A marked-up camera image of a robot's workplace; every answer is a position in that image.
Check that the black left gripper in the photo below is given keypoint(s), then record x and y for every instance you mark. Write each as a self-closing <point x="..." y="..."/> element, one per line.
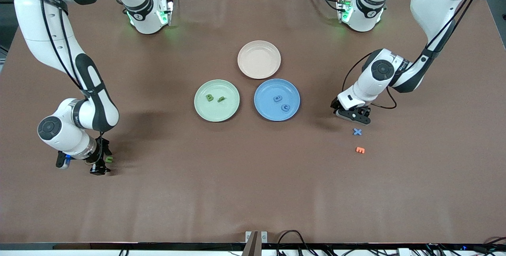
<point x="335" y="105"/>

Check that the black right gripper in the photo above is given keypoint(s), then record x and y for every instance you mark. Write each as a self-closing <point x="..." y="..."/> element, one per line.
<point x="100" y="158"/>

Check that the blue letter C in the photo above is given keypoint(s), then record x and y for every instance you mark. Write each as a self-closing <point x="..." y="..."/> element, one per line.
<point x="285" y="107"/>

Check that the blue letter a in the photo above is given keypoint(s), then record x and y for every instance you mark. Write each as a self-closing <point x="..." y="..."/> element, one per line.
<point x="278" y="98"/>

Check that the green letter p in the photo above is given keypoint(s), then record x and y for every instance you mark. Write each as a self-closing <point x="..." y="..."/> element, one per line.
<point x="221" y="98"/>

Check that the green letter B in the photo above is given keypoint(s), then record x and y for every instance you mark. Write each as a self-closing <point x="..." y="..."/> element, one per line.
<point x="210" y="98"/>

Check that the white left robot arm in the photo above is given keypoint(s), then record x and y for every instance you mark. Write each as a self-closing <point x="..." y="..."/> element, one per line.
<point x="367" y="90"/>

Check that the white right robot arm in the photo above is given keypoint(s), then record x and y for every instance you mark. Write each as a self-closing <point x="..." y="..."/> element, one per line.
<point x="39" y="31"/>

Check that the blue letter X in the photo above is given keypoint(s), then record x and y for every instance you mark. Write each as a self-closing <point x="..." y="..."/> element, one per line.
<point x="357" y="131"/>

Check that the orange letter E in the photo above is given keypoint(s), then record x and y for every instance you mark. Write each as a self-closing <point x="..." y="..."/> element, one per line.
<point x="360" y="150"/>

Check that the blue plate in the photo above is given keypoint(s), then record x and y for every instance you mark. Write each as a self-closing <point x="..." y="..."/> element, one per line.
<point x="265" y="108"/>

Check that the beige plate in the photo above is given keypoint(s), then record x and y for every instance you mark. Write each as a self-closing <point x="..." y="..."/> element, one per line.
<point x="259" y="59"/>

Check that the brown table cover sheet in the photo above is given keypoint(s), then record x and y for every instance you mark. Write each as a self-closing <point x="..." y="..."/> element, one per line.
<point x="253" y="177"/>

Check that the green plate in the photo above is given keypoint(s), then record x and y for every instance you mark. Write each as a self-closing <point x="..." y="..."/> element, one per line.
<point x="225" y="110"/>

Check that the grey metal bracket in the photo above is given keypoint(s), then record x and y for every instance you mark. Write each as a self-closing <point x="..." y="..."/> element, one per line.
<point x="264" y="237"/>

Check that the brown camera pole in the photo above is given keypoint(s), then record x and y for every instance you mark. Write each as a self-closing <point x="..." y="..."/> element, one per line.
<point x="252" y="246"/>

